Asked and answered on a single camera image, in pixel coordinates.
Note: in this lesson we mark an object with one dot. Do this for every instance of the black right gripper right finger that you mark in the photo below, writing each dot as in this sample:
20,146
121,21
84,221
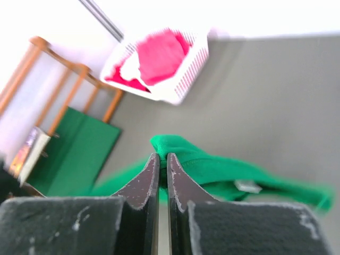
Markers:
201,224

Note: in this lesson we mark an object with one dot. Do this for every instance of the wooden book rack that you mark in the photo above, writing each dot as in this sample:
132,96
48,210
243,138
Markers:
39,46

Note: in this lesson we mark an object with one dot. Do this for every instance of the Roald Dahl book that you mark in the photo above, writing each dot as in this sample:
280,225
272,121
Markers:
28,155

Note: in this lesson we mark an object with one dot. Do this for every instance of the white plastic laundry basket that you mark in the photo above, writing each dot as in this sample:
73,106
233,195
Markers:
175,89

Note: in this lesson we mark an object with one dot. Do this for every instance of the green folding board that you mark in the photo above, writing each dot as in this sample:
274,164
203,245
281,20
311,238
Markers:
74,158

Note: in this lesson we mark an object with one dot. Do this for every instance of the white shirt in basket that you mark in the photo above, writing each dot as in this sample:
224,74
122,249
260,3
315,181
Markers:
130,73

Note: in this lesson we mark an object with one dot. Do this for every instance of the green t shirt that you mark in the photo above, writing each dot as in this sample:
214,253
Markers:
217,175

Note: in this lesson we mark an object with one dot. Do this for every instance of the crimson red t shirt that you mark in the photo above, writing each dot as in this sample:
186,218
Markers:
160,57

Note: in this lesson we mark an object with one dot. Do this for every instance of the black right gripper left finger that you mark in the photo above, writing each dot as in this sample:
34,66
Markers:
125,222

